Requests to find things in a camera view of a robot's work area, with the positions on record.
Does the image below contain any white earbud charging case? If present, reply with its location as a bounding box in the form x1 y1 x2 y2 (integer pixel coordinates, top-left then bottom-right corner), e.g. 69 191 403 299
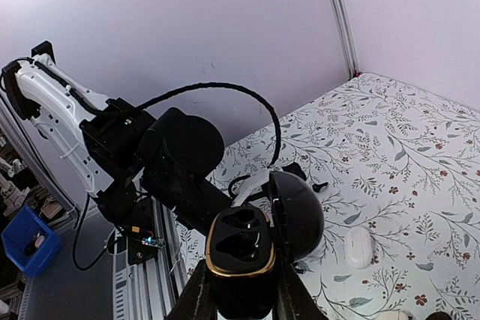
344 226 374 269

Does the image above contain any black wireless earbuds pair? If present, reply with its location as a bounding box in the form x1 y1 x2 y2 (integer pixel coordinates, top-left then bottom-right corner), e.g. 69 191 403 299
312 182 329 193

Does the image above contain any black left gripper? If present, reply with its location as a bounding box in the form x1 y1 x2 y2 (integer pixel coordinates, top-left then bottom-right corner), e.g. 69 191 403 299
175 177 232 236

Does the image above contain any aluminium frame post left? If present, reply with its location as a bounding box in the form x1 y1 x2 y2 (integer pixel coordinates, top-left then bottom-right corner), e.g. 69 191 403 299
330 0 359 79

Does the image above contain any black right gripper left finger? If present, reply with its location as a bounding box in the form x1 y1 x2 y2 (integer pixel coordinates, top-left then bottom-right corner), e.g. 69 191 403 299
165 260 217 320

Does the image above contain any blue plastic storage bin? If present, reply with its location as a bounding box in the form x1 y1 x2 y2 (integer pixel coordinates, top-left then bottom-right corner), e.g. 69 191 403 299
1 205 62 278

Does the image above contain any black earbud charging case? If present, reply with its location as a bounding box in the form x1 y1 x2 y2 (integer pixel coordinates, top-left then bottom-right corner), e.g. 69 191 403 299
205 171 324 319

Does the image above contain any aluminium front rail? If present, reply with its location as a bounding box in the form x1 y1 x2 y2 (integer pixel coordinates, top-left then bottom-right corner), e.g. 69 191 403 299
14 177 196 320

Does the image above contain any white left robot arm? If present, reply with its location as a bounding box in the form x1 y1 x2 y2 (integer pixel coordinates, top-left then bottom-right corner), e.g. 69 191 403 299
1 42 232 235

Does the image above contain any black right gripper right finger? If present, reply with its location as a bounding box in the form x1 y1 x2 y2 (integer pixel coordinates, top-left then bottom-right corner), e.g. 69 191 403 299
273 259 328 320

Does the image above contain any floral patterned table mat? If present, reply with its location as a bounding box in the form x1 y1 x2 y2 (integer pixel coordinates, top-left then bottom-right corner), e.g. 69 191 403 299
175 71 480 320

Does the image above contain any cream case with black oval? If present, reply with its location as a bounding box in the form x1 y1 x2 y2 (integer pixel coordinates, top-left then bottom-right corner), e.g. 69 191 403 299
375 310 412 320

